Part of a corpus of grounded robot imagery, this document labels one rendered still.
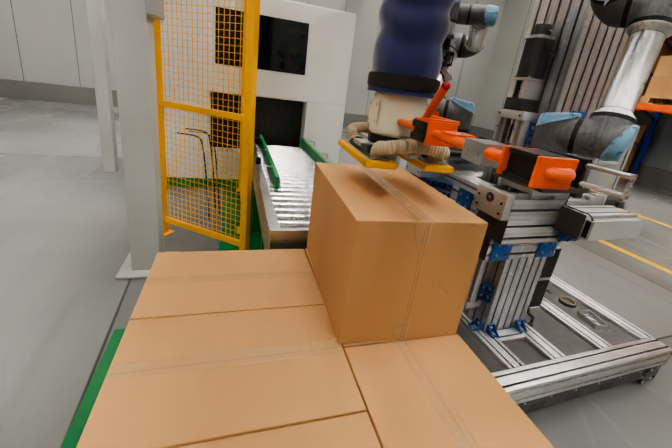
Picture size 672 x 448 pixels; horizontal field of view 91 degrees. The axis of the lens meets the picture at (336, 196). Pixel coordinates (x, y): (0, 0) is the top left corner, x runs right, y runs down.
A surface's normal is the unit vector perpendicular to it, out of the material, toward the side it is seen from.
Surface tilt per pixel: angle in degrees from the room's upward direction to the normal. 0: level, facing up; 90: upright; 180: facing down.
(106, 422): 0
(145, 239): 90
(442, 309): 90
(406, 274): 90
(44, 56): 90
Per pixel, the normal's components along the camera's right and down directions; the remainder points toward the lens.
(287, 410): 0.12, -0.94
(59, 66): 0.32, 0.34
